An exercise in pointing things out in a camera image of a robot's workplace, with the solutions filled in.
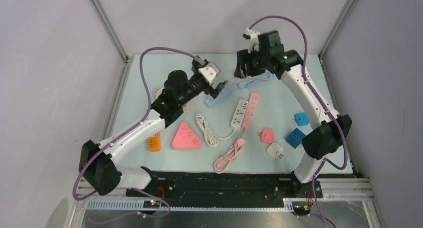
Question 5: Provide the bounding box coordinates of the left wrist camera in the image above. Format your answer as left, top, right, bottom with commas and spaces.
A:
192, 58, 221, 85

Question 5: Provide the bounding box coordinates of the pink coiled cable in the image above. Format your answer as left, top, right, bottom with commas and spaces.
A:
213, 127, 249, 175

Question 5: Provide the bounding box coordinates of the orange power strip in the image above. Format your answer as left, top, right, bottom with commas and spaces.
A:
147, 132, 161, 152

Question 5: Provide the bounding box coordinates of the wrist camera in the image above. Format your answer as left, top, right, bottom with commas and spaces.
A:
242, 28, 260, 53
192, 58, 221, 85

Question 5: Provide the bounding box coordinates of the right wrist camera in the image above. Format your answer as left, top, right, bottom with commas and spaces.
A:
242, 28, 260, 53

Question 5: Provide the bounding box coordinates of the pink plug adapter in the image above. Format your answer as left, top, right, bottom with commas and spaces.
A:
258, 128, 275, 144

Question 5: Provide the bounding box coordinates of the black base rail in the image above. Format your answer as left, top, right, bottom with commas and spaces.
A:
143, 172, 323, 208

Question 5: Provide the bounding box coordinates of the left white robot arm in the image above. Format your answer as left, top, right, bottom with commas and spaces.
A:
79, 65, 225, 196

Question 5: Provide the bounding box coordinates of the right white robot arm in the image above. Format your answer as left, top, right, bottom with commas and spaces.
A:
233, 28, 352, 197

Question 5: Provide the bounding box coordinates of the white coiled cable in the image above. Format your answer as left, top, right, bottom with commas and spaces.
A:
196, 113, 236, 148

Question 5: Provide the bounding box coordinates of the white plug adapter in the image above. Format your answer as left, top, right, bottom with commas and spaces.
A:
266, 142, 283, 159

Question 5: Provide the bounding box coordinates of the light blue plug adapter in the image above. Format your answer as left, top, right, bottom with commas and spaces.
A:
292, 112, 309, 126

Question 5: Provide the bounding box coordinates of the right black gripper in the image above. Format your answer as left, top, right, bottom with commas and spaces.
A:
234, 47, 269, 79

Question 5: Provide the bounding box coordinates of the white power strip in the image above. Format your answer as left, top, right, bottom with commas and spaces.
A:
230, 99, 248, 129

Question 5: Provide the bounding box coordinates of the light blue table mat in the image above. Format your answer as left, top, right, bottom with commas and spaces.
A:
110, 53, 304, 173

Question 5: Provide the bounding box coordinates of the dark blue cube socket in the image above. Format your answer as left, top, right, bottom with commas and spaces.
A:
285, 128, 306, 149

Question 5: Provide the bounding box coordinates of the pink triangular power strip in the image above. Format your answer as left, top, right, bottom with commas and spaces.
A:
172, 122, 203, 150

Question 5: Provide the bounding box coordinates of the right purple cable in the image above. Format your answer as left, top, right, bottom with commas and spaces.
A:
248, 15, 350, 228

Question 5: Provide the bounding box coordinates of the light blue power strip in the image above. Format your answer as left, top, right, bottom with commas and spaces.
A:
204, 83, 236, 108

